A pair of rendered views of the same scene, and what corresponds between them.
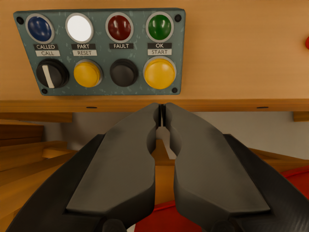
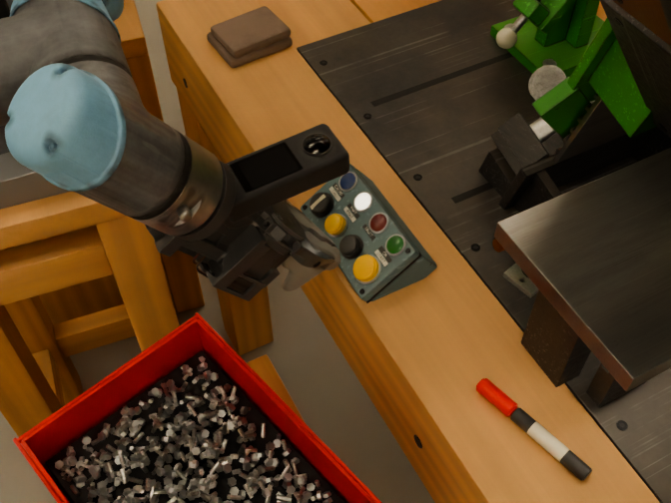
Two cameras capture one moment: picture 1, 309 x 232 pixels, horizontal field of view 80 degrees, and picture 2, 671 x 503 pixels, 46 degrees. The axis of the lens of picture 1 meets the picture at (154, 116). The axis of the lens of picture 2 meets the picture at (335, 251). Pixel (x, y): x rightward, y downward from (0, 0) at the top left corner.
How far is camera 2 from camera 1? 70 cm
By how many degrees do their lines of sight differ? 36
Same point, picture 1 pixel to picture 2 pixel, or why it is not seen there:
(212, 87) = (386, 327)
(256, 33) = (462, 340)
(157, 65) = (368, 259)
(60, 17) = (362, 188)
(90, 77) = (334, 226)
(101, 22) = (374, 211)
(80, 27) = (363, 201)
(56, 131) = not seen: hidden behind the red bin
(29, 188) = (143, 280)
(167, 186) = not seen: hidden behind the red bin
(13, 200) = (131, 262)
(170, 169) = (280, 387)
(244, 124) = not seen: outside the picture
